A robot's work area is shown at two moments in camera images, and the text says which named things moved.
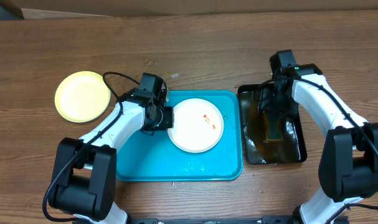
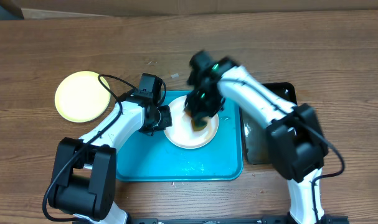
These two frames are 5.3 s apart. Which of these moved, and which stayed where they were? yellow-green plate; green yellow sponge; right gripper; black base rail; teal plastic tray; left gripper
Moved: right gripper; green yellow sponge
Stayed: teal plastic tray; black base rail; left gripper; yellow-green plate
